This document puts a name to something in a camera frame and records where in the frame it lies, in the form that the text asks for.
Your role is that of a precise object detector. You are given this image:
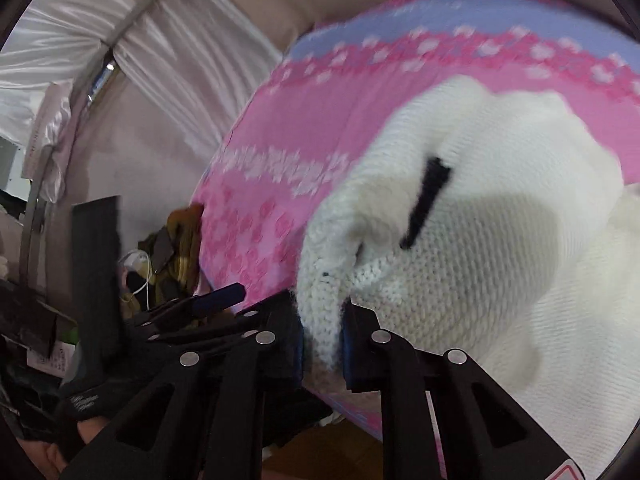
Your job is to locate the person's left hand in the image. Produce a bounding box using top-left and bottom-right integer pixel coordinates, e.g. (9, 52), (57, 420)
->
(27, 419), (109, 479)

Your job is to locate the curved metal pole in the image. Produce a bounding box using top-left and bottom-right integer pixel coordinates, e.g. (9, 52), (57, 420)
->
(20, 0), (206, 286)

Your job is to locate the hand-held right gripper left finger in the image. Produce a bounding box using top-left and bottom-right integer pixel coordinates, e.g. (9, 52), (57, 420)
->
(60, 290), (307, 480)

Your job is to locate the white printed paper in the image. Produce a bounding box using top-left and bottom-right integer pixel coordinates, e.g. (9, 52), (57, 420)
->
(27, 340), (76, 377)

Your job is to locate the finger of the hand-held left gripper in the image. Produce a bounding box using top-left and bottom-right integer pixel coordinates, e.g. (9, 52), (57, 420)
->
(134, 282), (247, 329)
(149, 308), (272, 353)

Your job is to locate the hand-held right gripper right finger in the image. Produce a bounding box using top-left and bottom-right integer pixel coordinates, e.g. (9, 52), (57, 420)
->
(342, 300), (586, 480)

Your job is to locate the white satin curtain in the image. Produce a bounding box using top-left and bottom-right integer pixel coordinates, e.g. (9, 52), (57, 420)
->
(0, 0), (283, 211)

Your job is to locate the white cable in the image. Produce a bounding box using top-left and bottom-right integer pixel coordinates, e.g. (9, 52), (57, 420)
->
(119, 250), (154, 307)

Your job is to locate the pink floral bedsheet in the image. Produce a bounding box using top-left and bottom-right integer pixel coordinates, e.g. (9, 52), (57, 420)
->
(192, 0), (640, 461)

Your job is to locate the dark flat panel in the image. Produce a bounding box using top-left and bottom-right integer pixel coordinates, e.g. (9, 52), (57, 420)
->
(71, 195), (124, 356)

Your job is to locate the white red black knit sweater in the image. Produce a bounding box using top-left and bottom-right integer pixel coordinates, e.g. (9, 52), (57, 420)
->
(295, 74), (640, 480)

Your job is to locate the brown cloth pile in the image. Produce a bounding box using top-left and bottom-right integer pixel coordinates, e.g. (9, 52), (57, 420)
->
(150, 202), (207, 302)

